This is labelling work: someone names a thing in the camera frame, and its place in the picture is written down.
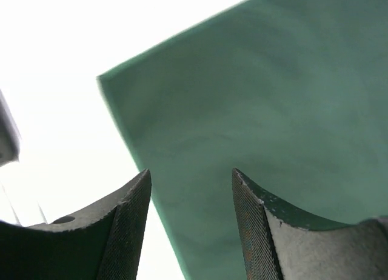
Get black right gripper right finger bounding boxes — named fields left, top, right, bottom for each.
left=232, top=168, right=387, bottom=280

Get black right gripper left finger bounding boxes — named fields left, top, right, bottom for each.
left=1, top=170, right=152, bottom=280

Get dark green cloth napkin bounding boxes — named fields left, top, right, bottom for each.
left=99, top=0, right=387, bottom=279

